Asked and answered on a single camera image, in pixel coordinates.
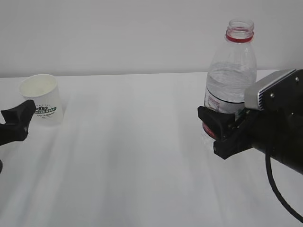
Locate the clear Nongfu Spring water bottle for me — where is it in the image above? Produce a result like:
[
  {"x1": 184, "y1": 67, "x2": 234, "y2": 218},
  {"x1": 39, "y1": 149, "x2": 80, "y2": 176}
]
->
[{"x1": 201, "y1": 18, "x2": 258, "y2": 152}]

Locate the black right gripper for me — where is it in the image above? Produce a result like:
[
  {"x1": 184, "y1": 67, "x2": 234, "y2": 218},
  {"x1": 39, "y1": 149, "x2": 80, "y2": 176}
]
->
[{"x1": 197, "y1": 106, "x2": 303, "y2": 160}]

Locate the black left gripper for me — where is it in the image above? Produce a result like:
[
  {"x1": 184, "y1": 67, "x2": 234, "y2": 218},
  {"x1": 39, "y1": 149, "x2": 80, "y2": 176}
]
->
[{"x1": 0, "y1": 100, "x2": 36, "y2": 146}]

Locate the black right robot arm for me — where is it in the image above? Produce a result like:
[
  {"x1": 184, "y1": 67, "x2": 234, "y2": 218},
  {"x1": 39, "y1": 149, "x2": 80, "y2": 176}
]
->
[{"x1": 197, "y1": 106, "x2": 303, "y2": 173}]

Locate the white paper coffee cup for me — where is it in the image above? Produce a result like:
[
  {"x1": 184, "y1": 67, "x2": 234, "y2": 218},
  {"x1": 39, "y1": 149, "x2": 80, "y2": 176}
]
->
[{"x1": 19, "y1": 74, "x2": 63, "y2": 126}]

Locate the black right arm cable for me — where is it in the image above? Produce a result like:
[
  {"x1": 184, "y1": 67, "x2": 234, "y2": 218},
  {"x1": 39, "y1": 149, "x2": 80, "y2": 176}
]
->
[{"x1": 265, "y1": 144, "x2": 303, "y2": 224}]

